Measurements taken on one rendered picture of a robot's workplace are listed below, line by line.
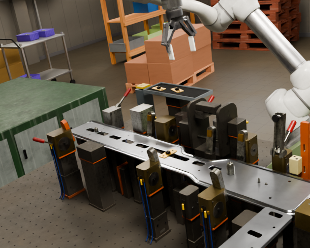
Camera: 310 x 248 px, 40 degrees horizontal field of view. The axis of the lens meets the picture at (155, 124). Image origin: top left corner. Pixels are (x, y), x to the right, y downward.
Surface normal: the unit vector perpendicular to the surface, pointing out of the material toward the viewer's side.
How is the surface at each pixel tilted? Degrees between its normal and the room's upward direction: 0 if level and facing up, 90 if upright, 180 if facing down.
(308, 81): 70
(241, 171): 0
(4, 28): 90
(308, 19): 90
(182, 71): 90
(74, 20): 90
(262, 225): 0
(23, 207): 0
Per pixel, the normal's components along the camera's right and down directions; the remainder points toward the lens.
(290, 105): -0.33, 0.03
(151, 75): -0.56, 0.38
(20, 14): 0.75, 0.15
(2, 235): -0.14, -0.92
